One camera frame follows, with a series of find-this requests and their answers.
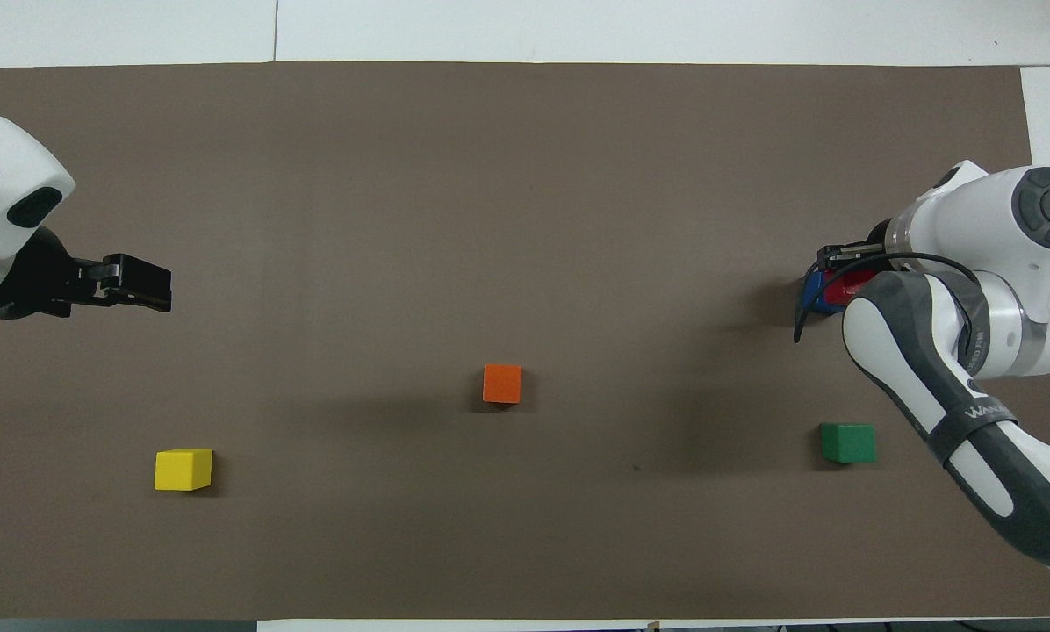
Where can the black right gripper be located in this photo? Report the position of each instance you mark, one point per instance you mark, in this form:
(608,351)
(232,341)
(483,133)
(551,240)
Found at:
(879,239)

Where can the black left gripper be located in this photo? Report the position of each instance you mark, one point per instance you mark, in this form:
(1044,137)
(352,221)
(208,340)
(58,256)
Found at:
(38,285)

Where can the red wooden block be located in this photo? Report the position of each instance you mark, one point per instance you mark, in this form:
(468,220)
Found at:
(841,283)

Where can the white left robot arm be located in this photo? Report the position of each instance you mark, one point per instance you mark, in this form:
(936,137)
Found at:
(7,175)

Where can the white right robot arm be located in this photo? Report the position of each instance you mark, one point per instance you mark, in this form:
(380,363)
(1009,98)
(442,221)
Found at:
(1017,491)

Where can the blue wooden block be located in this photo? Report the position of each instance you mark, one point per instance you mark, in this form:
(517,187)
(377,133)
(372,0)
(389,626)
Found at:
(815,296)

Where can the yellow wooden block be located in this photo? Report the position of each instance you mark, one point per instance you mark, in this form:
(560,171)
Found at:
(183,470)

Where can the green wooden block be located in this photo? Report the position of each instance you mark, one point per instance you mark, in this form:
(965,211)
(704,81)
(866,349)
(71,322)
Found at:
(848,443)

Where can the orange wooden block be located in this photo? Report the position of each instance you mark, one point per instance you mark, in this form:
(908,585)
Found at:
(502,384)

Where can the brown paper mat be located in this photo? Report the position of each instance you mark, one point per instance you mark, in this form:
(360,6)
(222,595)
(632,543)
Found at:
(490,219)

